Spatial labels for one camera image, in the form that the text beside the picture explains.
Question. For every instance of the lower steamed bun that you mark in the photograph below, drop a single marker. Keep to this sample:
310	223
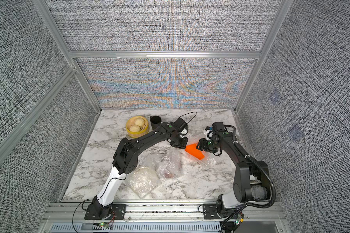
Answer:
135	128

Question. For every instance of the right base circuit board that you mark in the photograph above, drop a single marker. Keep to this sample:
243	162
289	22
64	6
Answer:
238	222

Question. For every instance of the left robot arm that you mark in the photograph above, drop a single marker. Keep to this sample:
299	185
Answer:
125	161

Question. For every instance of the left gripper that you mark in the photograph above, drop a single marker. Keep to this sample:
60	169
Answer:
183	145

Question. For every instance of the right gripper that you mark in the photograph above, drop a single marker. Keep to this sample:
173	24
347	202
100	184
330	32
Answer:
202	145

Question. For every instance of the aluminium front rail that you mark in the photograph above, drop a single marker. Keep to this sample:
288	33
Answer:
140	211

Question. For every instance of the black cup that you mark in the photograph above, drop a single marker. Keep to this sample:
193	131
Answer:
155	121

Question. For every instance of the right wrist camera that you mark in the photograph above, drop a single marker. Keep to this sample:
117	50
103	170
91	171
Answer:
214	128

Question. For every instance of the left base circuit board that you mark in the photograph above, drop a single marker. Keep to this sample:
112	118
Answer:
106	225

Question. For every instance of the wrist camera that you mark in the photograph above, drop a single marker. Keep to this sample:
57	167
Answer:
214	128
181	126

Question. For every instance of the upper steamed bun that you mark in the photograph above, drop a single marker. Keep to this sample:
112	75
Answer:
139	122

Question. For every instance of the base circuit board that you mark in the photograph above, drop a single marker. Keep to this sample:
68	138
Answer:
106	225
238	222

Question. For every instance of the yellow bamboo steamer basket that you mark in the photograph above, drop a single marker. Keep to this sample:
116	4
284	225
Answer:
144	129

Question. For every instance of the bubble wrap around orange plate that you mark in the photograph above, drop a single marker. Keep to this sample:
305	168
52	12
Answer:
208	161

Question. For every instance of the steamed bun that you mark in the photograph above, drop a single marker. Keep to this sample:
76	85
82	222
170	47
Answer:
139	122
135	128

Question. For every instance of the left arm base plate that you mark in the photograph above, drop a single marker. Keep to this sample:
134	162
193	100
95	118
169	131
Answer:
113	211

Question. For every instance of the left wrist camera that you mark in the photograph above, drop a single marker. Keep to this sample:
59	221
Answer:
181	126

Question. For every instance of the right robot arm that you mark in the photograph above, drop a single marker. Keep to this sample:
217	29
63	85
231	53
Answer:
252	185

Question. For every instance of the bubble dark red plate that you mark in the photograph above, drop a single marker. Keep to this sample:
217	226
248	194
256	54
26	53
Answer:
168	165

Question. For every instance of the bubble wrapped white plate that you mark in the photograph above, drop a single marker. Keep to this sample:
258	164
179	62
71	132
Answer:
143	180

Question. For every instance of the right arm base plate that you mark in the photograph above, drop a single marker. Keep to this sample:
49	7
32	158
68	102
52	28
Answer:
211	211

